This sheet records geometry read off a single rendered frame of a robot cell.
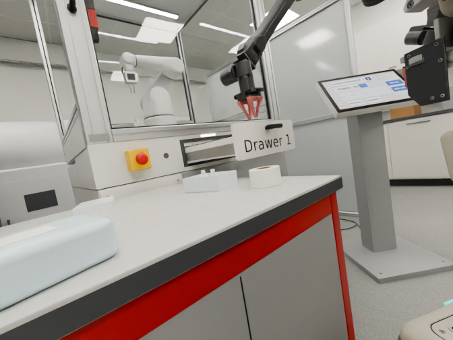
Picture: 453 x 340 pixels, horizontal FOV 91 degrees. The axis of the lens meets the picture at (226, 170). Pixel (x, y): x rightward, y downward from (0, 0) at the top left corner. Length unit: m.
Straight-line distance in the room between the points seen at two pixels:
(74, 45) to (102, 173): 0.41
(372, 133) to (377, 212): 0.51
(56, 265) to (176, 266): 0.11
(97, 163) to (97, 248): 0.58
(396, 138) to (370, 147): 2.00
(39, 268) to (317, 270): 0.43
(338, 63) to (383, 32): 1.74
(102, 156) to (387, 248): 1.72
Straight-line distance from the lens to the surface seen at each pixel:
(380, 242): 1.83
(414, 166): 3.69
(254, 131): 0.71
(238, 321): 0.36
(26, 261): 0.25
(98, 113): 0.86
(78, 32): 0.95
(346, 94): 1.59
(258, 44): 0.96
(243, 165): 1.13
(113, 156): 0.84
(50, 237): 0.26
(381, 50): 4.15
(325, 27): 2.68
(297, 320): 0.48
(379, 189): 1.73
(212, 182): 0.54
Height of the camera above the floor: 0.85
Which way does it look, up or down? 5 degrees down
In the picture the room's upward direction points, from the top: 10 degrees counter-clockwise
